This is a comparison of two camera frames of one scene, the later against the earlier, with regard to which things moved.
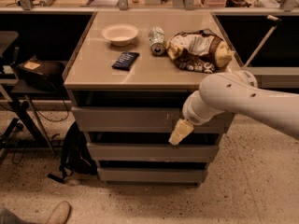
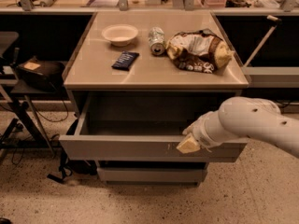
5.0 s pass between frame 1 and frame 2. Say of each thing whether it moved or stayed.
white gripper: moved
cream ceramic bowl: stayed
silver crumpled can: stayed
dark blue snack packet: stayed
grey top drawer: moved
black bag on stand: stayed
